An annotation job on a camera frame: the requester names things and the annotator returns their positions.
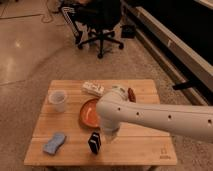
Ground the black box on floor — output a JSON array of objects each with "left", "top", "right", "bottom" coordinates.
[{"left": 121, "top": 25, "right": 136, "bottom": 38}]

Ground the dark red oblong object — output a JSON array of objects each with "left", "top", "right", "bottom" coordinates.
[{"left": 128, "top": 88, "right": 136, "bottom": 102}]

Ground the black office chair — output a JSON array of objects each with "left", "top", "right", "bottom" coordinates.
[{"left": 59, "top": 0, "right": 124, "bottom": 59}]

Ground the blue sponge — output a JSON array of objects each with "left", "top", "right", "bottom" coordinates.
[{"left": 43, "top": 132, "right": 66, "bottom": 155}]

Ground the clear plastic cup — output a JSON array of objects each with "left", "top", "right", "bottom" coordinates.
[{"left": 48, "top": 90, "right": 67, "bottom": 112}]

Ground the wooden table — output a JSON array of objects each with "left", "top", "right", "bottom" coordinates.
[{"left": 24, "top": 80, "right": 177, "bottom": 167}]

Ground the orange round plate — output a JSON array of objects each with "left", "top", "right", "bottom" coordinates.
[{"left": 79, "top": 98, "right": 99, "bottom": 128}]

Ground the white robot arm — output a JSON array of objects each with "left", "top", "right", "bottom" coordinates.
[{"left": 96, "top": 86, "right": 213, "bottom": 143}]

